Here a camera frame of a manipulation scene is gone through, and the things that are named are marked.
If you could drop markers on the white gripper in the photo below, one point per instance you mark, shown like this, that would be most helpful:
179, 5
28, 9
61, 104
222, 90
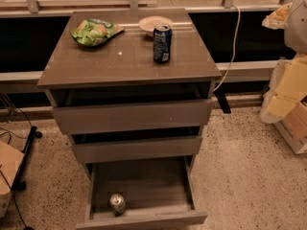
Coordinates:
296, 29

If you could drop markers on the silver 7up can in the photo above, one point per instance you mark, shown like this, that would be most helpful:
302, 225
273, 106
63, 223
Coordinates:
118, 204

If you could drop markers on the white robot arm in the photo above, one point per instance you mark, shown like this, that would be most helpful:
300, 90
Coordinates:
295, 31

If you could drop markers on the blue soda can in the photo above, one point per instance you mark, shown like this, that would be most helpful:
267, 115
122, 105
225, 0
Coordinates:
162, 37

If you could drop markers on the grey drawer cabinet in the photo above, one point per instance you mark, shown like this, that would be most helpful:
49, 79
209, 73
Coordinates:
123, 71

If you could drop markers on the top grey drawer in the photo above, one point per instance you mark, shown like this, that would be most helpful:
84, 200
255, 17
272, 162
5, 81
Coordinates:
136, 116

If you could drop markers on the bottom open grey drawer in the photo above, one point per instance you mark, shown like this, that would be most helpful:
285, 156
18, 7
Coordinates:
158, 193

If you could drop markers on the middle grey drawer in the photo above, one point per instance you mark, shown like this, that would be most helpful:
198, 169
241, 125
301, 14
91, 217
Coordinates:
141, 149

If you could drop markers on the cardboard box right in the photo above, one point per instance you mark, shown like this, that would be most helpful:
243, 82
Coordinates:
293, 128

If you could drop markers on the cardboard box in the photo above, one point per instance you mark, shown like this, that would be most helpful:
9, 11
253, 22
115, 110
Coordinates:
10, 160
293, 128

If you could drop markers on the white bowl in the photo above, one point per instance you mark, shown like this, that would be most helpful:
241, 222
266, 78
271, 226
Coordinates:
148, 24

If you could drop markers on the green chip bag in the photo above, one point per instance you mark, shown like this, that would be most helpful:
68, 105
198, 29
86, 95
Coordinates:
94, 32

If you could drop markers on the cardboard box left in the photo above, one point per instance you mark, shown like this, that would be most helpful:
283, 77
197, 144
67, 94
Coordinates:
10, 160

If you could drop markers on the black stand left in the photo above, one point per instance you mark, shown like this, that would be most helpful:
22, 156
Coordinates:
18, 184

